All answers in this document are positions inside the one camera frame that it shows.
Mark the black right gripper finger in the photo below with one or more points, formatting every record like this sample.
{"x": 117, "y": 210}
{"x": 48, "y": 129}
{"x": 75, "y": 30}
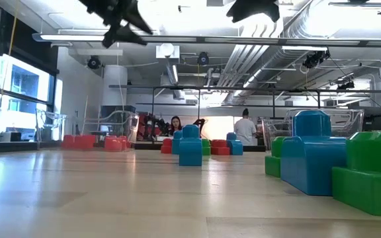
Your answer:
{"x": 243, "y": 10}

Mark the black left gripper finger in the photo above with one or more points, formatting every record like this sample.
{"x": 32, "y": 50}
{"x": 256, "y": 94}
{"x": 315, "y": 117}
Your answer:
{"x": 137, "y": 21}
{"x": 121, "y": 36}

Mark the long blue block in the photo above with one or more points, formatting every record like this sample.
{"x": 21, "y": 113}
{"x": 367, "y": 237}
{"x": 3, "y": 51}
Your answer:
{"x": 176, "y": 143}

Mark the short blue block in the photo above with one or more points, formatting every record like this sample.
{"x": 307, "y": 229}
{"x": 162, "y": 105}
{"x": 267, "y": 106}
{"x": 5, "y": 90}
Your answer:
{"x": 190, "y": 148}
{"x": 235, "y": 145}
{"x": 311, "y": 158}

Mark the long green block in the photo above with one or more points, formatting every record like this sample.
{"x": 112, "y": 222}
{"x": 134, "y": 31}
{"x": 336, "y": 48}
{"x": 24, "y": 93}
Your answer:
{"x": 206, "y": 147}

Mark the short green block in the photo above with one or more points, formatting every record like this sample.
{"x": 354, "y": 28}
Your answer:
{"x": 273, "y": 158}
{"x": 369, "y": 185}

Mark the black monitor on arm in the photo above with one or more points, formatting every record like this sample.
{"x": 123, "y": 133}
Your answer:
{"x": 374, "y": 119}

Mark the black ceiling speaker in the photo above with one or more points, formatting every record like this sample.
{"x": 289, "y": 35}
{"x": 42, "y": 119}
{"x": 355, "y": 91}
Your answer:
{"x": 202, "y": 59}
{"x": 93, "y": 62}

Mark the white ceiling unit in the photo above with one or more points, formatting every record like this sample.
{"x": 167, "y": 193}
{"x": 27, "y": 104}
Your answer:
{"x": 167, "y": 51}

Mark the grey light bar beam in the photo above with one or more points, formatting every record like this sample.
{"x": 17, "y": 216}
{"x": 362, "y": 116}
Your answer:
{"x": 210, "y": 40}

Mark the white round column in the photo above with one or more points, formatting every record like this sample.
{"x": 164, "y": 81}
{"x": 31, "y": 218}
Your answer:
{"x": 114, "y": 86}

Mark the silver ventilation ducts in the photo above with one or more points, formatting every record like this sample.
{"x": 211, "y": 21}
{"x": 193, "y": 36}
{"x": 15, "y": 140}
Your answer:
{"x": 260, "y": 59}

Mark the clear plastic bin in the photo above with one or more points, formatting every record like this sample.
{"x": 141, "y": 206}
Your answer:
{"x": 129, "y": 127}
{"x": 346, "y": 115}

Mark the red workshop equipment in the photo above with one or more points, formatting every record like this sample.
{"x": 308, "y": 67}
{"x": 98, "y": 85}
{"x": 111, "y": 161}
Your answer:
{"x": 141, "y": 127}

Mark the person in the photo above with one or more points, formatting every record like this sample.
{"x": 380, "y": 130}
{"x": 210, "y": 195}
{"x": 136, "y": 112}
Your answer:
{"x": 176, "y": 125}
{"x": 245, "y": 130}

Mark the large window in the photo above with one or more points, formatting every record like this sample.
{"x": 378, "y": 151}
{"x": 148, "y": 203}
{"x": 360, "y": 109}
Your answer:
{"x": 18, "y": 112}

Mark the white box device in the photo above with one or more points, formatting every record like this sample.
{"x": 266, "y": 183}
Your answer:
{"x": 10, "y": 136}

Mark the black camera mount cluster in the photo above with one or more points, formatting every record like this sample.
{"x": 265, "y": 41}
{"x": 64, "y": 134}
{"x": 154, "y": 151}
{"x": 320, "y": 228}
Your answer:
{"x": 345, "y": 85}
{"x": 314, "y": 59}

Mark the black ceiling rail fixture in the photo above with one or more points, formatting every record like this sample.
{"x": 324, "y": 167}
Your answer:
{"x": 357, "y": 4}

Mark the black metal rack frame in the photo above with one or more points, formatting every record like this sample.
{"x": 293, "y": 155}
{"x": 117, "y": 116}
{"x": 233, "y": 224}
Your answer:
{"x": 210, "y": 87}

